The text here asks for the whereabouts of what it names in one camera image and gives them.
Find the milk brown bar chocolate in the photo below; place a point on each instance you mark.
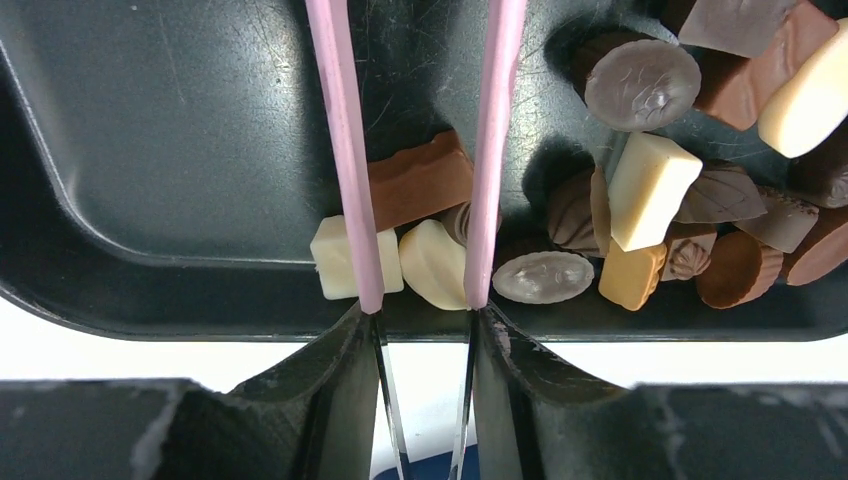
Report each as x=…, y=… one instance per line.
x=419, y=182

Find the blue box lid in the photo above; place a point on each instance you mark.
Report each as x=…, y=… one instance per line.
x=437, y=467

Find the pink tongs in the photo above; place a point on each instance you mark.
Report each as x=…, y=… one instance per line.
x=332, y=42

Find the white round chocolate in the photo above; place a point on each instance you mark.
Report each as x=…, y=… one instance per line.
x=433, y=265

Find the black chocolate tray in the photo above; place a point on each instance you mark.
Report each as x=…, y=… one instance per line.
x=165, y=164

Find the white square chocolate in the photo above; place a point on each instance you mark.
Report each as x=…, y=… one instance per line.
x=333, y=259

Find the caramel square chocolate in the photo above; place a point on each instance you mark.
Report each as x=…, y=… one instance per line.
x=628, y=279

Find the grey oval chocolate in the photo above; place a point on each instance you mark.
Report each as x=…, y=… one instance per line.
x=543, y=277

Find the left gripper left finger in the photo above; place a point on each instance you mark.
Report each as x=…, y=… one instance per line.
x=310, y=416

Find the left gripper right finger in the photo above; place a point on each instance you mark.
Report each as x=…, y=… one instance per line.
x=540, y=417

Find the white bar chocolate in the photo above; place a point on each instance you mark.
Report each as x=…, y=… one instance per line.
x=647, y=188

